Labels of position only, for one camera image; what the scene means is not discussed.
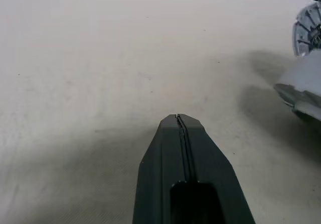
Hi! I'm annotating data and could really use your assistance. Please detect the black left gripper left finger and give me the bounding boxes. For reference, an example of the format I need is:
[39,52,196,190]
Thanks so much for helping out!
[132,114,194,224]

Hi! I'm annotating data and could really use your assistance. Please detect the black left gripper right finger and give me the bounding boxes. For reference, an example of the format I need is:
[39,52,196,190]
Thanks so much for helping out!
[178,114,255,224]

